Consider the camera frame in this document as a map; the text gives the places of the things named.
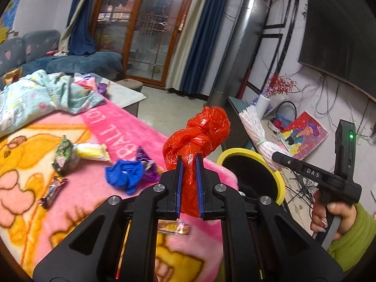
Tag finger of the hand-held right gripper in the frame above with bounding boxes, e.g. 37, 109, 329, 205
272, 151, 303, 171

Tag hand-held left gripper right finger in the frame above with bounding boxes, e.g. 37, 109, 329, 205
196, 154, 344, 282

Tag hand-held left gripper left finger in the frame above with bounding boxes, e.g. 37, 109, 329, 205
32, 156, 184, 282

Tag black bin with yellow rim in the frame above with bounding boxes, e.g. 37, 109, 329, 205
217, 148, 286, 212

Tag purple foil wrapper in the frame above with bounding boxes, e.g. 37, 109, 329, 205
136, 146, 161, 183

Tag red plastic bag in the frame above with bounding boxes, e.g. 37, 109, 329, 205
162, 106, 231, 216

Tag green snack packet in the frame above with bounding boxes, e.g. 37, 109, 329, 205
53, 135, 74, 176

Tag person's right forearm green sleeve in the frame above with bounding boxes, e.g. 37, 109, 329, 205
327, 203, 376, 274

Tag person's right hand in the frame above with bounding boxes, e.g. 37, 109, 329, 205
310, 190, 358, 232

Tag white foam net bundle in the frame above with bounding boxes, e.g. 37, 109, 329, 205
239, 105, 293, 172

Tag orange yellow candy wrapper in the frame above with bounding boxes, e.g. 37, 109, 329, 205
157, 220, 190, 235

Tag blue plastic bag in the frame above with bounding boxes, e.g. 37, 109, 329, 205
105, 159, 144, 195

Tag dark television cabinet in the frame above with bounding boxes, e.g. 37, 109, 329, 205
221, 96, 324, 233

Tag red berry branches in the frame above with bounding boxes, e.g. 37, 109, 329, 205
264, 73, 301, 98

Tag pink printed blanket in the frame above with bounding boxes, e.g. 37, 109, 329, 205
0, 94, 239, 282

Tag yellow white wrapper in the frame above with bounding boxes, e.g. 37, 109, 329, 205
72, 142, 111, 162

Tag white top coffee table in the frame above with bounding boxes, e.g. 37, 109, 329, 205
99, 77, 147, 118

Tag grey round stool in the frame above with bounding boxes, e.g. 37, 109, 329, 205
116, 78, 144, 93

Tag grey tower air conditioner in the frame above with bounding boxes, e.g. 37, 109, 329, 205
207, 0, 270, 108

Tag dark brown candy wrapper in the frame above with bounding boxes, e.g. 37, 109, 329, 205
38, 176, 68, 210

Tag beige curtain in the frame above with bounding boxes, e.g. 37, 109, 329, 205
165, 0, 208, 90
58, 0, 89, 55

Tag blue curtain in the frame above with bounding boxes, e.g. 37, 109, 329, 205
180, 0, 233, 94
66, 0, 98, 56

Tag blue sofa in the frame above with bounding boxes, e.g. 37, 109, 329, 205
0, 29, 123, 90

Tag wooden glass door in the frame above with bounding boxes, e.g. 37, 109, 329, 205
90, 0, 201, 88

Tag light blue printed cloth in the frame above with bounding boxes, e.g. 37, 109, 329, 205
0, 70, 106, 139

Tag golden box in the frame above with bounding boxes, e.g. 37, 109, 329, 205
2, 67, 23, 86

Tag black cable loop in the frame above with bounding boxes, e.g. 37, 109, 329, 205
277, 101, 298, 124

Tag wall television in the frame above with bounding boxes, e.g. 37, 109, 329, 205
298, 0, 376, 103

